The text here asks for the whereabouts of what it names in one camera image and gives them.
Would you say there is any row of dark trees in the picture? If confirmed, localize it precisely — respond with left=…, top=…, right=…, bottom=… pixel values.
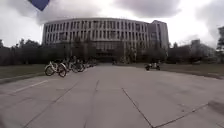
left=0, top=37, right=224, bottom=66

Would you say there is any blue flag corner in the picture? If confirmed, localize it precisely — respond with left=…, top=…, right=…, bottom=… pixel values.
left=27, top=0, right=51, bottom=12

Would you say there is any large curved grey building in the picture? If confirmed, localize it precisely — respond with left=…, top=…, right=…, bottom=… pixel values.
left=41, top=17, right=170, bottom=63

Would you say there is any grass strip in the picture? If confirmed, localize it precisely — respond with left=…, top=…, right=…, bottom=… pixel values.
left=0, top=63, right=51, bottom=80
left=116, top=62, right=224, bottom=80

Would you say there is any parked motor scooter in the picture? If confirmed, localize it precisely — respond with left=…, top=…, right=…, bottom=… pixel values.
left=144, top=61, right=162, bottom=72

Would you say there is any low grey building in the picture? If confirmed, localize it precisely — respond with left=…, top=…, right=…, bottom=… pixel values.
left=186, top=39, right=217, bottom=63

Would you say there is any row of parked bicycles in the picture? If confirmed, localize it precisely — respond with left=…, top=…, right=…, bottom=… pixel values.
left=43, top=57, right=100, bottom=78

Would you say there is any grey concrete slab pavement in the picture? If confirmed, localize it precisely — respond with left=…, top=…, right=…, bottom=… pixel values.
left=0, top=63, right=224, bottom=128

